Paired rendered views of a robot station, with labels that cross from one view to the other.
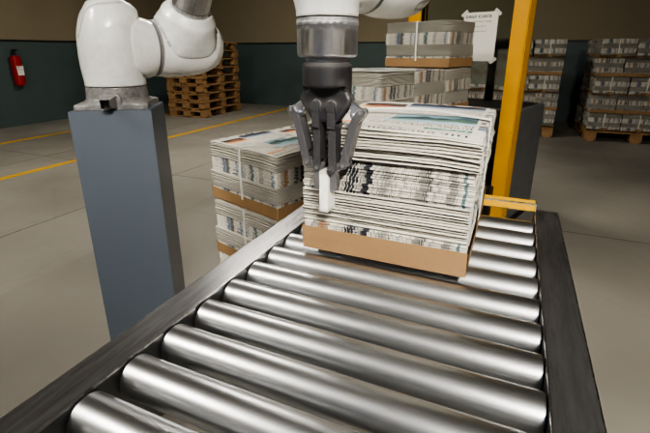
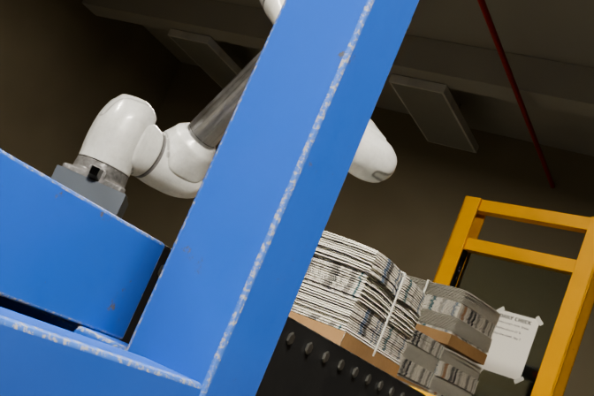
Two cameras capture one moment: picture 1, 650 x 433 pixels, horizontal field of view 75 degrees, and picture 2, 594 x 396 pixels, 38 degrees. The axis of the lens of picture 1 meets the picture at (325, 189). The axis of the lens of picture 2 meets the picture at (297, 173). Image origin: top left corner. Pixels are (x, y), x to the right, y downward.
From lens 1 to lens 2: 1.22 m
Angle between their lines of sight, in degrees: 31
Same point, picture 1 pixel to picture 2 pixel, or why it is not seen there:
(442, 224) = (335, 308)
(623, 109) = not seen: outside the picture
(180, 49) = (174, 163)
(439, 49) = (444, 321)
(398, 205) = (308, 286)
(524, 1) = (569, 316)
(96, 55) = (108, 133)
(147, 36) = (155, 140)
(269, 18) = not seen: hidden behind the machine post
